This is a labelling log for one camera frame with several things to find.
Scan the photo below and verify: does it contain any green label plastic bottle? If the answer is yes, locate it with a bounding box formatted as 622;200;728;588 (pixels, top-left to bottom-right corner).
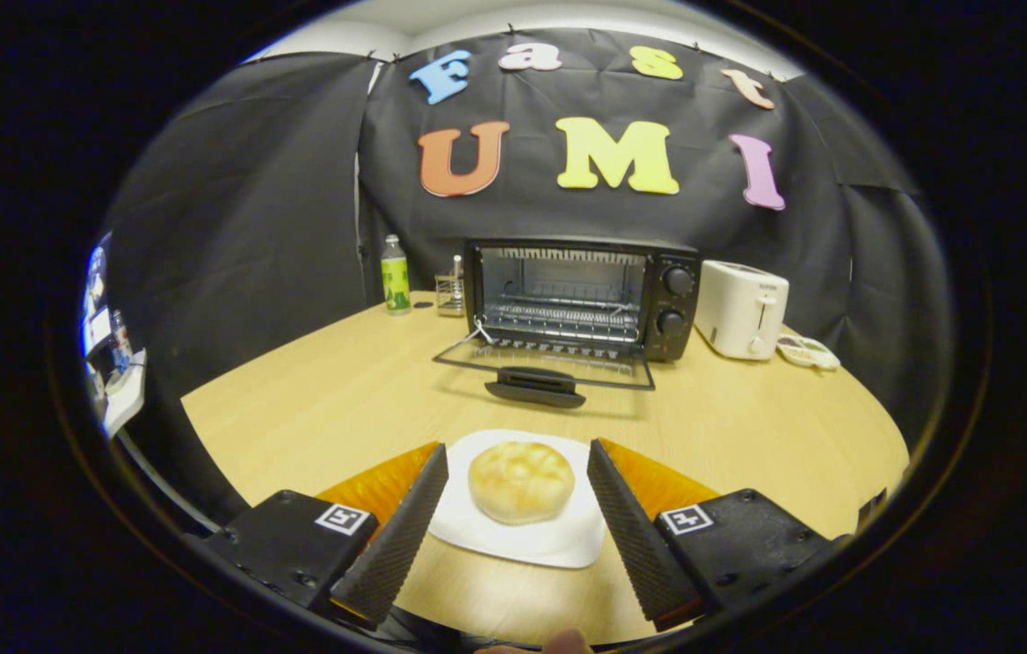
380;234;412;316

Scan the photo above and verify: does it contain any black backdrop cloth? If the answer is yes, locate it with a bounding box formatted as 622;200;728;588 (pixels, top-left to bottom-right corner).
100;27;954;528

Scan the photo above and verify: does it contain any round bread bun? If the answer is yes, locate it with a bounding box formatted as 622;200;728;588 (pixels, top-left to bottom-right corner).
468;441;577;526

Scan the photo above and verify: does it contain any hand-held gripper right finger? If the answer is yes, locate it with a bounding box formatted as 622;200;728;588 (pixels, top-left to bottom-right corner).
586;438;850;632

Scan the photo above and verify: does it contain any white square plate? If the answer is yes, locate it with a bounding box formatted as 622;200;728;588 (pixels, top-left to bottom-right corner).
427;429;607;570

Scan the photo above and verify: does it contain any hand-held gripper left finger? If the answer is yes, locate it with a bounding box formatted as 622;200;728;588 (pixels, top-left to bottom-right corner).
200;442;450;632

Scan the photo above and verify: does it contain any black toaster oven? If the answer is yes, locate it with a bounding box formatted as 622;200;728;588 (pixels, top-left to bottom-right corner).
433;238;703;410

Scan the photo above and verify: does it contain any white pop-up toaster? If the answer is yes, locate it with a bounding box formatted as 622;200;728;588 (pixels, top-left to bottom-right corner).
694;261;790;362

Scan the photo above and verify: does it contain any small clear wire holder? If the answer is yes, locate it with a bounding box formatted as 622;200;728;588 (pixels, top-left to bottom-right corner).
435;255;467;318

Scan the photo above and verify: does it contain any divided white snack dish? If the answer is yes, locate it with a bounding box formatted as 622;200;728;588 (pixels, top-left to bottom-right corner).
776;333;841;372

